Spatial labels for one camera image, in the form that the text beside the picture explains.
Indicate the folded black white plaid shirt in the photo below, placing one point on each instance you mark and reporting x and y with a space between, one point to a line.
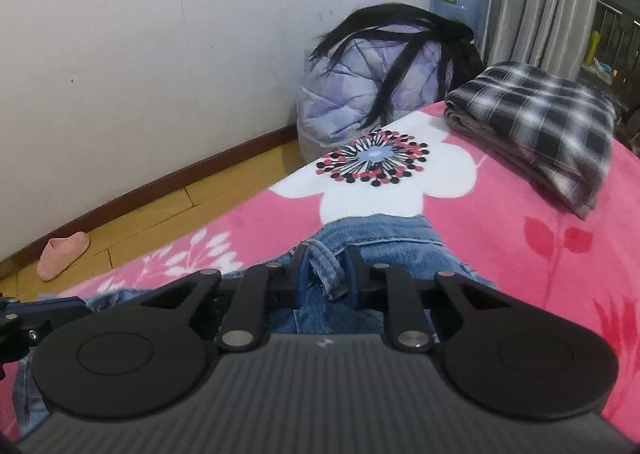
556 131

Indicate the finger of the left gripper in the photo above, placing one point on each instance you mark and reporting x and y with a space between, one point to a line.
23 325

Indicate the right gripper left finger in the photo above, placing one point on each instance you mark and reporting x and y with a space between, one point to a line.
270 286

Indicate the lavender quilted storage bag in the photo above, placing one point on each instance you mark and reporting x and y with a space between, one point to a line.
378 65

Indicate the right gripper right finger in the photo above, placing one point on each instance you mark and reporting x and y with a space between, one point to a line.
391 290

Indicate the yellow green bottle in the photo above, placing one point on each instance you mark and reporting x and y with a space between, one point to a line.
592 47

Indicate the metal balcony railing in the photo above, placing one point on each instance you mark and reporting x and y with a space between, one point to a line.
617 54

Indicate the pink slipper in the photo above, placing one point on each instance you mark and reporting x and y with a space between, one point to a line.
60 253

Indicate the pink floral bed blanket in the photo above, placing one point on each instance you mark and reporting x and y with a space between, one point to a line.
546 363

